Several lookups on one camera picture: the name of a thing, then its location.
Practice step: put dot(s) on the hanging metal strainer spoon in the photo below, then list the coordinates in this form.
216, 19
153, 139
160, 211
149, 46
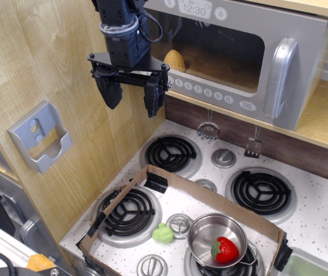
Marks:
208, 131

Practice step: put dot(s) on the red toy strawberry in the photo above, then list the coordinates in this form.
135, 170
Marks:
224, 250

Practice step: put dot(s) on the grey oven door handle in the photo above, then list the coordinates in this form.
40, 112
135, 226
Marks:
29, 235

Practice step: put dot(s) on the grey stove knob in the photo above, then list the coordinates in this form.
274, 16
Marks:
223, 158
152, 265
180, 224

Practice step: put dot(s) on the middle small grey knob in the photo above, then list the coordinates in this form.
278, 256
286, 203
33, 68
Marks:
207, 184

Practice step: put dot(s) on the orange toy food piece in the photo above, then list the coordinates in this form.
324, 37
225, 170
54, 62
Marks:
38, 262

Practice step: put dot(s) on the back left stove burner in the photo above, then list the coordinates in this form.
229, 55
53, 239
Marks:
173, 153

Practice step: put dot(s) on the back right stove burner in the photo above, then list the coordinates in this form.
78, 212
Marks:
264, 192

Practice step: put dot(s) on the green toy vegetable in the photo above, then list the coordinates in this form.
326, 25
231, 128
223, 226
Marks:
163, 234

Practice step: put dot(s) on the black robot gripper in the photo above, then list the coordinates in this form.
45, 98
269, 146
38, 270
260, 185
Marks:
129, 61

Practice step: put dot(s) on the back grey stove knob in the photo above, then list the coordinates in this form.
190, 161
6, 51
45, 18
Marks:
223, 158

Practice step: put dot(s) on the centre grey stove knob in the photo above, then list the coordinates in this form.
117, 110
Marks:
180, 224

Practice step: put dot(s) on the grey wall phone holder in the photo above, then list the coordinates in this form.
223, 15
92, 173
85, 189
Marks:
33, 128

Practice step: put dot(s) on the yellow toy corn cob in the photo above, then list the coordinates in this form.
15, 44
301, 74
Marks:
175, 60

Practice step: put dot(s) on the small steel pot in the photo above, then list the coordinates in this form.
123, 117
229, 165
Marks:
204, 232

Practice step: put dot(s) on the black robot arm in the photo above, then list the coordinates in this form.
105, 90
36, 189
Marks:
123, 17

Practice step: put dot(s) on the front left stove burner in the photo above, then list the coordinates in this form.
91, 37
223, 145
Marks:
132, 221

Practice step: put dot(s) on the hanging metal spatula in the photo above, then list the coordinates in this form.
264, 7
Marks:
253, 146

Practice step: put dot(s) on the front grey stove knob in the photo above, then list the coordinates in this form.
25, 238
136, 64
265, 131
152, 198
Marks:
152, 265

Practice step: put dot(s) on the brown cardboard barrier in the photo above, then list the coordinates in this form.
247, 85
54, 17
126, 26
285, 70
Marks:
175, 195

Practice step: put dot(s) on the grey toy microwave door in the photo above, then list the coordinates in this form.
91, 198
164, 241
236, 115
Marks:
252, 59

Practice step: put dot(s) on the grey toy sink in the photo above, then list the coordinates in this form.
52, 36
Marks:
295, 261

